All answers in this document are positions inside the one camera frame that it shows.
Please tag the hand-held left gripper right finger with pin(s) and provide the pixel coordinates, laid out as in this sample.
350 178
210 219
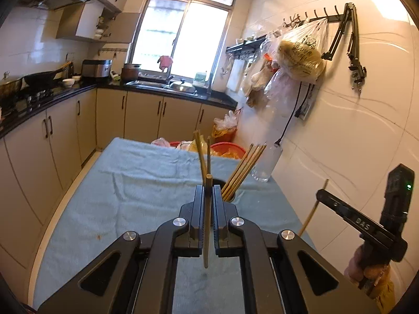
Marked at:
218 216

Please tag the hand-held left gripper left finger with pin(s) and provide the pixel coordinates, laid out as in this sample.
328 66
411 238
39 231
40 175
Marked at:
198 216

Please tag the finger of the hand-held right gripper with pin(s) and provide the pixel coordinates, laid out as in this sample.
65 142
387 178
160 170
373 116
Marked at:
356 220

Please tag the dark grey cup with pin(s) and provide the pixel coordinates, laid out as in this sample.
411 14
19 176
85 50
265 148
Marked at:
236 196

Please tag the person's right forearm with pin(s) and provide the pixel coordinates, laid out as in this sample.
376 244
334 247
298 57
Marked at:
386 292

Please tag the person's right hand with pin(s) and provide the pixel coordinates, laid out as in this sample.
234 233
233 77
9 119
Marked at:
353 266

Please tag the blue towel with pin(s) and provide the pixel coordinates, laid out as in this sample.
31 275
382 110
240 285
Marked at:
131 202

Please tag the large red plastic basin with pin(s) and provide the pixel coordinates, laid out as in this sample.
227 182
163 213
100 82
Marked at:
219 147

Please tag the clear glass mug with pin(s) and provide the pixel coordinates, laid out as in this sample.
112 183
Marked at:
266 166

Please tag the yellow plastic bag in basin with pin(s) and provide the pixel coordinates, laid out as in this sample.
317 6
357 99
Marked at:
188 145

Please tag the small orange bin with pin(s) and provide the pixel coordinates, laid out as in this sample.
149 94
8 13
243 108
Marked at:
226 135

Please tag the white plastic bag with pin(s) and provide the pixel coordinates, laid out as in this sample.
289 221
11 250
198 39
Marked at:
226 119

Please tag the steel wok lid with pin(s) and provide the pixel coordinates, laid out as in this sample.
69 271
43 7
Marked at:
181 86

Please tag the green box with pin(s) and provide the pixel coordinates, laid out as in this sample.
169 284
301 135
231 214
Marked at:
199 79

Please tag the sink faucet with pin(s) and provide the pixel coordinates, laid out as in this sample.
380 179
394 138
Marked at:
169 80

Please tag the white cutting board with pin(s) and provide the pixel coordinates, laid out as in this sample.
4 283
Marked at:
235 77

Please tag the steel sink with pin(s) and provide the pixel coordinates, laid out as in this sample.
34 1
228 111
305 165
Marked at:
147 85

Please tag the hanging clear plastic bags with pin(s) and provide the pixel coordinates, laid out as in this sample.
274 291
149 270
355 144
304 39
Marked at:
262 78

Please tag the pink cloth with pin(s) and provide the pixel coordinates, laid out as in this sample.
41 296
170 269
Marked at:
164 62

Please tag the brown clay pot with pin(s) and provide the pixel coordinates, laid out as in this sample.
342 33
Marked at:
131 73

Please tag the black countertop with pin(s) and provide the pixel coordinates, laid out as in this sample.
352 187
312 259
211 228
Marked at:
108 86

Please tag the hanging yellow plastic bag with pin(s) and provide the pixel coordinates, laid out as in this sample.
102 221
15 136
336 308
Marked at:
302 59

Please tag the beige lower kitchen cabinets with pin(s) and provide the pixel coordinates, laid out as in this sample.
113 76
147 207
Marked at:
32 170

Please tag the silver rice cooker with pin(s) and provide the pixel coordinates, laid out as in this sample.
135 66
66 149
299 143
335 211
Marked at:
96 70

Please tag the kitchen window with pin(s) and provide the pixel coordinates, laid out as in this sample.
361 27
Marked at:
183 36

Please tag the white bowl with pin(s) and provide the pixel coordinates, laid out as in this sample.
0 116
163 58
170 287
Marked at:
67 82
76 78

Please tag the gas stove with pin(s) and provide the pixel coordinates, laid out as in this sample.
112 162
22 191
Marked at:
29 98

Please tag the black wok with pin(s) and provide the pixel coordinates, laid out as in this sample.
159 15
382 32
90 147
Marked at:
41 79

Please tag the steel pot with lid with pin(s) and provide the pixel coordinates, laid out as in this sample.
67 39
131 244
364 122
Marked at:
9 86

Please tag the wall power strip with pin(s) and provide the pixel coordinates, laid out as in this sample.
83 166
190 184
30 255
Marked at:
303 109

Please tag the black wall shelf rack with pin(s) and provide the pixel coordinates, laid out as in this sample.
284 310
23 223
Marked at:
245 45

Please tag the wall utensil rail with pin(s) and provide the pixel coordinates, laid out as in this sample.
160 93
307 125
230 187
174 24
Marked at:
113 51

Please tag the black wall hook rail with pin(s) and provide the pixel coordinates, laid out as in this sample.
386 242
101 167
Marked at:
330 18

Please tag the open wall cabinet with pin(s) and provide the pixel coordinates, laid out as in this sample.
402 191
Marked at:
85 26

